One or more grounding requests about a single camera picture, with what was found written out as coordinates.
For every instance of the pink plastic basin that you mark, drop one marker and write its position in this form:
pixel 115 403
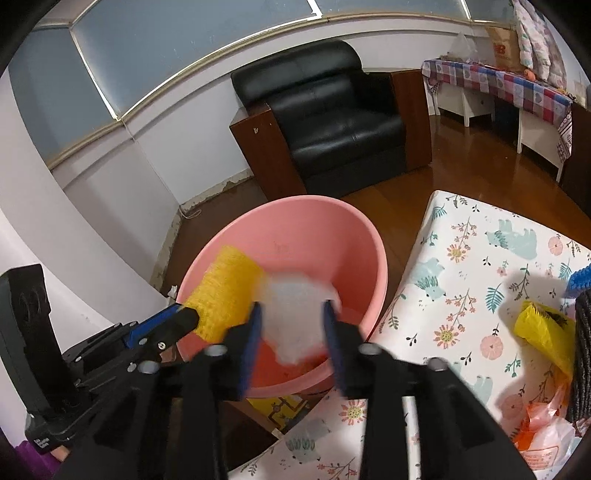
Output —
pixel 300 230

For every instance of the yellow mesh sponge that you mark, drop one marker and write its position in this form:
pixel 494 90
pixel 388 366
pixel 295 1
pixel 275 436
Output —
pixel 226 290

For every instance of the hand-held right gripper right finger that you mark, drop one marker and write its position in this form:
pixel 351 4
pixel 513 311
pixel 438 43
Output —
pixel 333 350

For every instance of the purple cloth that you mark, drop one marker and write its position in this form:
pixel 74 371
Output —
pixel 32 466

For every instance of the orange plastic bag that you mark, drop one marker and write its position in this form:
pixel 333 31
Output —
pixel 545 436

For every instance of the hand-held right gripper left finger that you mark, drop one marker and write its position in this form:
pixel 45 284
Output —
pixel 253 344

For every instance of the yellow box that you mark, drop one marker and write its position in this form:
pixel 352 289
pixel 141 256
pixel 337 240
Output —
pixel 277 410

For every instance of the dark grey ribbed cloth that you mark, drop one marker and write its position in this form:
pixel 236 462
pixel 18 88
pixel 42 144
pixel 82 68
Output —
pixel 582 360

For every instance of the cardboard box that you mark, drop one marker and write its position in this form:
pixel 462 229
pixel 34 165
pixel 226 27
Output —
pixel 505 48

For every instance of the small orange fruit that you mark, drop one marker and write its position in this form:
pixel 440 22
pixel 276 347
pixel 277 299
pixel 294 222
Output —
pixel 529 74

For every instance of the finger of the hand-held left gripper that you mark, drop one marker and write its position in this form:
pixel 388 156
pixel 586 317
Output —
pixel 161 325

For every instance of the blue mesh sponge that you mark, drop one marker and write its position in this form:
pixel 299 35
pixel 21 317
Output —
pixel 581 279

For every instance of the white desk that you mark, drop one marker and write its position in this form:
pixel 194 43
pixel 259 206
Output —
pixel 535 134

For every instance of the floral tablecloth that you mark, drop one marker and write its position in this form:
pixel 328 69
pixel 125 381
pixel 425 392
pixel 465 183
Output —
pixel 461 277

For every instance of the yellow plastic bag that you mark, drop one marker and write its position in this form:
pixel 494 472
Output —
pixel 540 339

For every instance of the black leather armchair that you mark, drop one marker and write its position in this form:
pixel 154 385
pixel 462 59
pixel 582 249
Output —
pixel 332 115

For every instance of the clear plastic bag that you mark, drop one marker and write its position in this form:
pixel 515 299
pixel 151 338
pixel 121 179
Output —
pixel 461 48

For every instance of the quilted floral garment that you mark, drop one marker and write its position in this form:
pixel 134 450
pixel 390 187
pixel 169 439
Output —
pixel 538 37

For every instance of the checkered tablecloth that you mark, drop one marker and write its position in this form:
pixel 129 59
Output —
pixel 498 83

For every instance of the frosted glass window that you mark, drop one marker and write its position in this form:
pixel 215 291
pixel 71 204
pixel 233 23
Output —
pixel 161 41

